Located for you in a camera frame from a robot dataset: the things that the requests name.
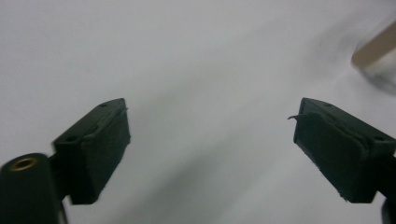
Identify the tan wooden stick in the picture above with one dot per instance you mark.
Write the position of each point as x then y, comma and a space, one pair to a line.
375, 49

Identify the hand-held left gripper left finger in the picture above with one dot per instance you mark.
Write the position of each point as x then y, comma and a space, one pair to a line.
93, 155

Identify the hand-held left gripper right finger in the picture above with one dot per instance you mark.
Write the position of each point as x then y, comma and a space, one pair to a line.
339, 155

